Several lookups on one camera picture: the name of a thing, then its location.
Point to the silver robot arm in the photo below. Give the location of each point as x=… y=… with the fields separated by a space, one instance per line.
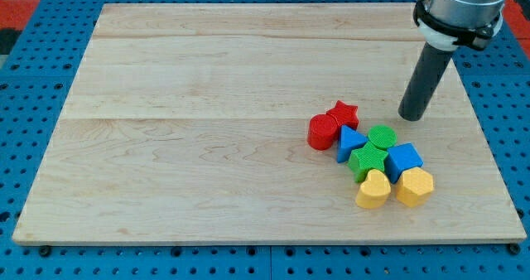
x=449 y=24

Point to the yellow heart block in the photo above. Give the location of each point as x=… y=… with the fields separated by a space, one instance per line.
x=374 y=190

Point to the yellow hexagon block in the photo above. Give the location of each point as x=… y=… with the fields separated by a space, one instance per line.
x=414 y=187

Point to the red cylinder block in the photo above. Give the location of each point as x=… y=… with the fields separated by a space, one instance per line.
x=322 y=131

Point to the light wooden board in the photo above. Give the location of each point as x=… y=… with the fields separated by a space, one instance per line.
x=186 y=124

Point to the red star block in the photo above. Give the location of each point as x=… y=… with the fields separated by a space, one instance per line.
x=344 y=114

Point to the blue triangle block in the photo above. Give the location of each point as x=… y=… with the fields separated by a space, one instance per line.
x=349 y=139

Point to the green star block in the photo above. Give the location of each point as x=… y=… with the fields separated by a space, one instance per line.
x=364 y=159

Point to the green cylinder block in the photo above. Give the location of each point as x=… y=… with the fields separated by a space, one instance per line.
x=382 y=137

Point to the blue cube block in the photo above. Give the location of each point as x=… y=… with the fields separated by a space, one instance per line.
x=401 y=158

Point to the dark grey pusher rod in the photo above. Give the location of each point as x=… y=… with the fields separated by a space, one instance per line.
x=431 y=66

